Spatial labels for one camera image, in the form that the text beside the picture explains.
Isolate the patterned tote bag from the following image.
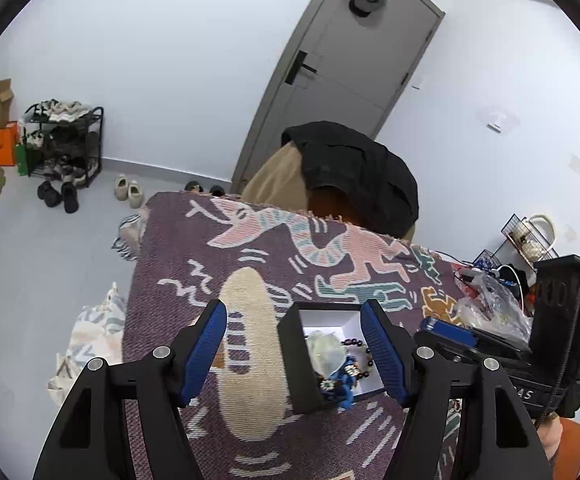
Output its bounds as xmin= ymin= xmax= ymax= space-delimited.
xmin=46 ymin=282 xmax=128 ymax=407

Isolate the black wire basket rack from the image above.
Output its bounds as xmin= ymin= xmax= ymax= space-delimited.
xmin=500 ymin=213 xmax=559 ymax=261

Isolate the black jacket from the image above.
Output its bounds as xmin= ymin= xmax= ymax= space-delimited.
xmin=280 ymin=120 xmax=420 ymax=236

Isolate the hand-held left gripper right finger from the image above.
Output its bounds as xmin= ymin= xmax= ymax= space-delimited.
xmin=361 ymin=299 xmax=554 ymax=480

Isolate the clear plastic bag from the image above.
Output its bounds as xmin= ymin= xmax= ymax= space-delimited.
xmin=452 ymin=272 xmax=534 ymax=349

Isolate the person's right forearm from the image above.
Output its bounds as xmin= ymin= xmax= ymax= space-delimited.
xmin=539 ymin=416 xmax=565 ymax=462

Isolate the black shoe rack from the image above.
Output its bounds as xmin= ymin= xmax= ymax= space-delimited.
xmin=22 ymin=101 xmax=105 ymax=189

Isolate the blue bead bracelet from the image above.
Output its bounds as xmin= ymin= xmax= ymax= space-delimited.
xmin=317 ymin=355 xmax=359 ymax=411

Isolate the black shoe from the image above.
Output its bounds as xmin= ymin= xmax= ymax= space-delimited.
xmin=60 ymin=182 xmax=80 ymax=214
xmin=37 ymin=180 xmax=62 ymax=208

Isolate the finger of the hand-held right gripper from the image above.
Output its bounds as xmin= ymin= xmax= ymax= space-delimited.
xmin=414 ymin=317 xmax=533 ymax=367

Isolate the orange box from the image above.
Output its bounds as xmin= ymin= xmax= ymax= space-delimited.
xmin=0 ymin=127 xmax=21 ymax=167

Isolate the dark bead bracelet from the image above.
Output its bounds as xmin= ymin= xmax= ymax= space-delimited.
xmin=342 ymin=338 xmax=376 ymax=374

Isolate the striped cloth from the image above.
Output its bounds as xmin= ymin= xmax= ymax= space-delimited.
xmin=112 ymin=213 xmax=147 ymax=262

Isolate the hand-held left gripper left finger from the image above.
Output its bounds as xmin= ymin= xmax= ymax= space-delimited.
xmin=32 ymin=299 xmax=229 ymax=480

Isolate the grey door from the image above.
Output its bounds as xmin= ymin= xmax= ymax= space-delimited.
xmin=230 ymin=0 xmax=446 ymax=194

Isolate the printed woven blanket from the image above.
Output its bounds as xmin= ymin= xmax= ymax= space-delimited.
xmin=120 ymin=191 xmax=472 ymax=480

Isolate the tan chair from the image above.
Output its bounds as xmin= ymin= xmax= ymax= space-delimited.
xmin=242 ymin=142 xmax=417 ymax=242

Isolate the white cable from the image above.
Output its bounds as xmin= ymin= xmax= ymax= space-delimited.
xmin=497 ymin=263 xmax=529 ymax=307

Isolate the black door handle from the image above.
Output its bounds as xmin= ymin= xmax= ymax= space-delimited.
xmin=284 ymin=50 xmax=317 ymax=86

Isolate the black jewelry box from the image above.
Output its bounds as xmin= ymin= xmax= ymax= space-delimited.
xmin=276 ymin=301 xmax=407 ymax=415

